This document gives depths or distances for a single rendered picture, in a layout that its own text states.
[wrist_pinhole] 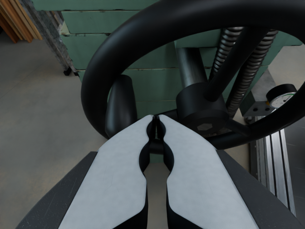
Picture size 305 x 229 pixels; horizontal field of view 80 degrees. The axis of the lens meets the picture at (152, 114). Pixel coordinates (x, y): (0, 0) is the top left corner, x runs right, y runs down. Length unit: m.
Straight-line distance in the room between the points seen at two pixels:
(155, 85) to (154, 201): 0.68
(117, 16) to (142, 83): 0.17
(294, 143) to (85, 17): 1.01
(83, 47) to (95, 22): 0.06
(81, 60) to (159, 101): 0.23
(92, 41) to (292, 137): 0.99
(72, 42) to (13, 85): 1.25
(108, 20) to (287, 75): 1.54
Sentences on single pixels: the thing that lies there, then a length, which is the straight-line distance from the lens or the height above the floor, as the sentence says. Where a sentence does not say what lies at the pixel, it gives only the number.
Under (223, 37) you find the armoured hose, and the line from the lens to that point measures 0.26.
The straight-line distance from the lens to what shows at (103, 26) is 0.36.
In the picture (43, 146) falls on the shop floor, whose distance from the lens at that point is 1.24.
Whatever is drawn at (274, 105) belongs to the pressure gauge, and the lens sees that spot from 0.54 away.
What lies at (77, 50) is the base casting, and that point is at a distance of 0.40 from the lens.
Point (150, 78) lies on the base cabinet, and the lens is 0.44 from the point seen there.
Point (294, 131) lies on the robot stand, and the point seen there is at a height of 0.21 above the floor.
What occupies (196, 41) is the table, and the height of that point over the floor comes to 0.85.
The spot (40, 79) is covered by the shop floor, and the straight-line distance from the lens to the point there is 1.56.
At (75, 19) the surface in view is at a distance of 0.37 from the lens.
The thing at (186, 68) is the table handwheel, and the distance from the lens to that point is 0.27.
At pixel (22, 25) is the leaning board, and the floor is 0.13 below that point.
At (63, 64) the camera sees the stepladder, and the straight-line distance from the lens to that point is 1.45.
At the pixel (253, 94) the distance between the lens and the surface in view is 0.57.
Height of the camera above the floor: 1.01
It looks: 58 degrees down
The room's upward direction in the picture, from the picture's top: 2 degrees clockwise
